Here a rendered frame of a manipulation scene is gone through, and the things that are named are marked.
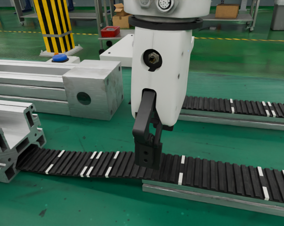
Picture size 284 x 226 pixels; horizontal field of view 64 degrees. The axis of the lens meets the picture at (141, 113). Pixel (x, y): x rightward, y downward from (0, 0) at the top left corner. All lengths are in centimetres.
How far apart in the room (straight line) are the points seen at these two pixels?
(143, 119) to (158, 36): 8
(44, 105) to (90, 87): 13
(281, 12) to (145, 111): 508
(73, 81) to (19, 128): 13
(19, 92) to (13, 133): 15
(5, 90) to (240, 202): 50
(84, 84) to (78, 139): 11
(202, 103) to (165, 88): 26
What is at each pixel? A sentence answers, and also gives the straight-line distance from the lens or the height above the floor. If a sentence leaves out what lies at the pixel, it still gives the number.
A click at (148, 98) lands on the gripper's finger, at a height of 94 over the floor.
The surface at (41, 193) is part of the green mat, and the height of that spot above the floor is 78.
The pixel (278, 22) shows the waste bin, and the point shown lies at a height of 15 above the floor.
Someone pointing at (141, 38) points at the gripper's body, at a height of 99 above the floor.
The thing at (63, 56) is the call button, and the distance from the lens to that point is 68.
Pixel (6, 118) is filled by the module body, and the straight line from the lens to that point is 43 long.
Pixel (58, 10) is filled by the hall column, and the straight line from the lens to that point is 373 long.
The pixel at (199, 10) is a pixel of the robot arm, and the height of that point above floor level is 101.
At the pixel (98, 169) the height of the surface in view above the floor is 80.
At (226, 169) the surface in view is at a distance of 33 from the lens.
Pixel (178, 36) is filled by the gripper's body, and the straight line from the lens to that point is 21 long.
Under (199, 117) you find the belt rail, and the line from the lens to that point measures 46.
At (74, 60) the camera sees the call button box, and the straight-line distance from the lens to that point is 68.
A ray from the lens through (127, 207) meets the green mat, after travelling 32.
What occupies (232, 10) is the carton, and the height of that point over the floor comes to 37.
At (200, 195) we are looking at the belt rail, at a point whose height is 79.
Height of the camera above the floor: 104
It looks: 32 degrees down
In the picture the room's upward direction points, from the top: 3 degrees counter-clockwise
